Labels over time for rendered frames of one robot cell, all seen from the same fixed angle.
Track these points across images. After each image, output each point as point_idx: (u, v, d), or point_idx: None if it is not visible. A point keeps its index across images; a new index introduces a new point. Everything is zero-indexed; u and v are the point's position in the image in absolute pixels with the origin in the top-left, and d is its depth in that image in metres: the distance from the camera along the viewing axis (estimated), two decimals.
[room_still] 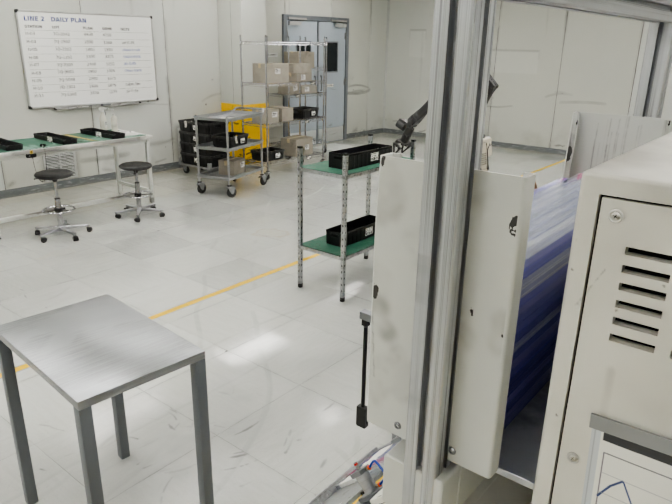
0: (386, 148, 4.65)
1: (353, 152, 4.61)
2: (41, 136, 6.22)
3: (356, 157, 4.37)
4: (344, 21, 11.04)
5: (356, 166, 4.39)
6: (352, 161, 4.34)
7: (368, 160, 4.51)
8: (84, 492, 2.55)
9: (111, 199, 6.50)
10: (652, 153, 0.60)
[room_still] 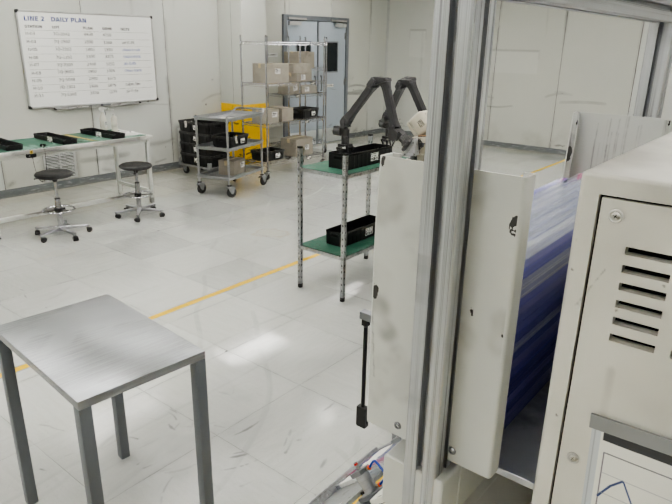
0: (386, 148, 4.65)
1: (353, 152, 4.61)
2: (41, 136, 6.22)
3: (356, 157, 4.37)
4: (344, 21, 11.04)
5: (356, 166, 4.39)
6: (352, 161, 4.34)
7: (368, 160, 4.51)
8: (84, 492, 2.55)
9: (111, 199, 6.50)
10: (652, 153, 0.60)
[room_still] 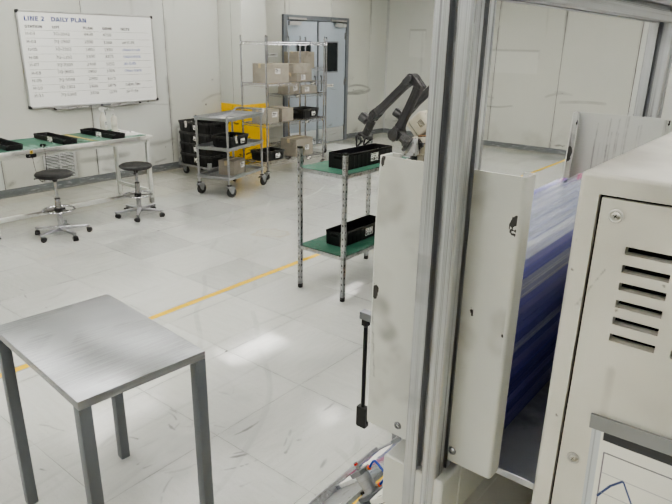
0: (386, 148, 4.65)
1: (353, 152, 4.61)
2: (41, 136, 6.22)
3: (356, 157, 4.37)
4: (344, 21, 11.04)
5: (356, 166, 4.39)
6: (352, 161, 4.34)
7: (368, 160, 4.51)
8: (84, 492, 2.55)
9: (111, 199, 6.50)
10: (652, 153, 0.60)
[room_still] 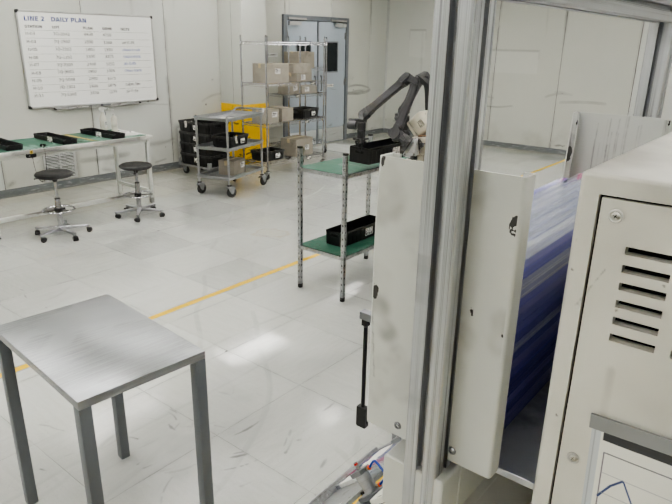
0: None
1: (374, 146, 4.47)
2: (41, 136, 6.22)
3: (378, 151, 4.23)
4: (344, 21, 11.04)
5: (378, 161, 4.26)
6: (374, 156, 4.21)
7: None
8: (84, 492, 2.55)
9: (111, 199, 6.50)
10: (652, 153, 0.60)
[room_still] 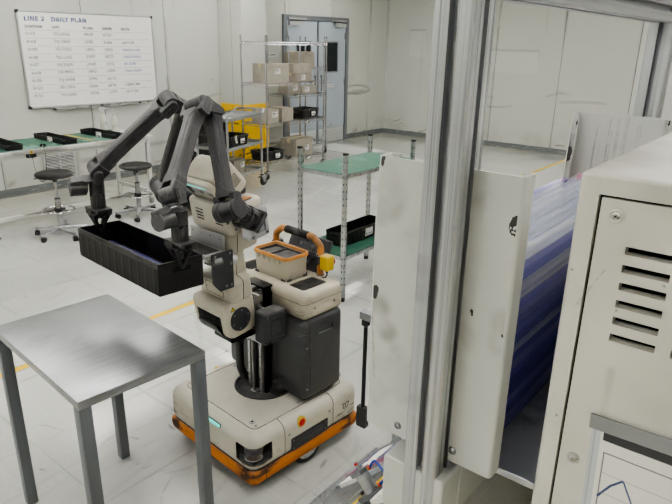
0: (129, 227, 2.38)
1: (115, 254, 2.15)
2: (41, 136, 6.22)
3: None
4: (344, 21, 11.04)
5: None
6: None
7: (159, 256, 2.26)
8: (84, 492, 2.55)
9: (111, 199, 6.50)
10: (652, 153, 0.60)
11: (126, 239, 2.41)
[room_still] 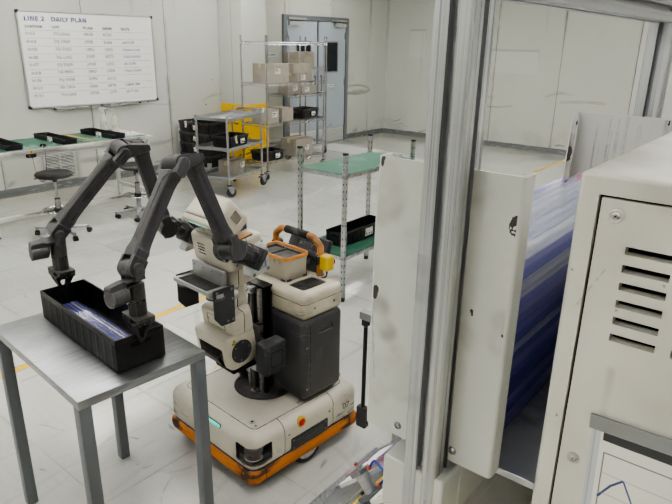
0: (94, 287, 2.33)
1: (75, 323, 2.10)
2: (41, 136, 6.22)
3: None
4: (344, 21, 11.04)
5: None
6: None
7: (122, 320, 2.21)
8: (84, 492, 2.55)
9: (111, 199, 6.50)
10: (652, 153, 0.60)
11: (91, 298, 2.36)
